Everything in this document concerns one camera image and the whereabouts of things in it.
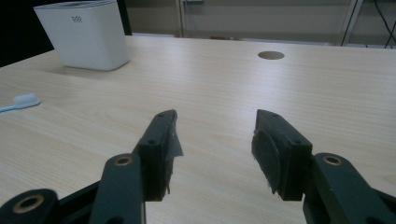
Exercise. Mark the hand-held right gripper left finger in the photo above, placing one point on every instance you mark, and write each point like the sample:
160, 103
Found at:
155, 161

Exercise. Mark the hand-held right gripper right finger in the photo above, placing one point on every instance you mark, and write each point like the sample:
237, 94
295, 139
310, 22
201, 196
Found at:
285, 155

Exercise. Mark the white square plastic container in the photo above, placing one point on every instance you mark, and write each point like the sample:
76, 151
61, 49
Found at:
87, 37

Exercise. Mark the light blue toothbrush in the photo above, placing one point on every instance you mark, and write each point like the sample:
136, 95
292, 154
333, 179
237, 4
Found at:
21, 101

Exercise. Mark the metal stand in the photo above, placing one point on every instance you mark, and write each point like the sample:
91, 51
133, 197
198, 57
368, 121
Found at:
351, 23

